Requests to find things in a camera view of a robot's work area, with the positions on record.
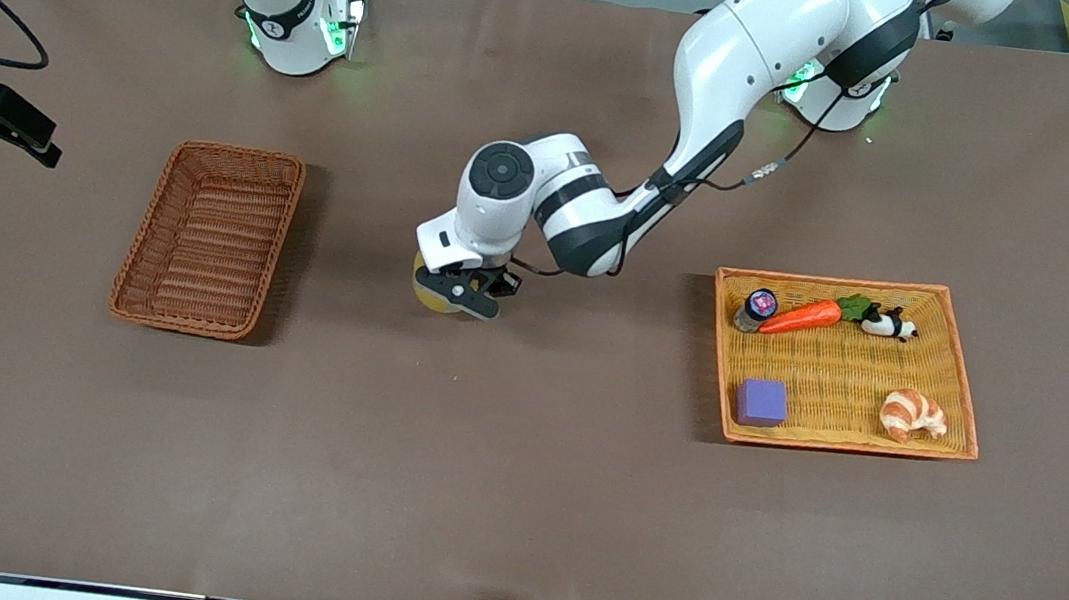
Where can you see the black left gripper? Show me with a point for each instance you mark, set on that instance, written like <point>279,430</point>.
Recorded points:
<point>500,282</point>

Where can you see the clear yellowish tape roll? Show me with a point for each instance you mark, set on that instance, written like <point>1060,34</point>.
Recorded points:
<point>431,301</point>

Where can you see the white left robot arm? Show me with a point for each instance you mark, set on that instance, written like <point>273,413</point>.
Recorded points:
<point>744,52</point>

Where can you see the dark brown wicker basket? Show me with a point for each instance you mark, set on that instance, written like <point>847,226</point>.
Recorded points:
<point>209,238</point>

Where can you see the orange yellow wicker basket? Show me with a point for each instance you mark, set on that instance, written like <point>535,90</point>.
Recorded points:
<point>838,375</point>

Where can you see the brown table cover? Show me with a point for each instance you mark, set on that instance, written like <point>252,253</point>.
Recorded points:
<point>516,459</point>

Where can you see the small bottle with pink cap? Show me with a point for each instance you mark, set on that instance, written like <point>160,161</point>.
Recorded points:
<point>757,307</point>

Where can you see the purple cube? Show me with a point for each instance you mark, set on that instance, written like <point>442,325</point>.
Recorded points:
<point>761,403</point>

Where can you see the orange toy carrot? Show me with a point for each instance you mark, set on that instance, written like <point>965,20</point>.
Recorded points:
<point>799,317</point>

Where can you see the black white panda figure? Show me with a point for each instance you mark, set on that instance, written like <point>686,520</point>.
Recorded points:
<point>884,326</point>

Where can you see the toy croissant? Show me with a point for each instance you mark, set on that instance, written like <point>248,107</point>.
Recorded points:
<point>909,415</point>

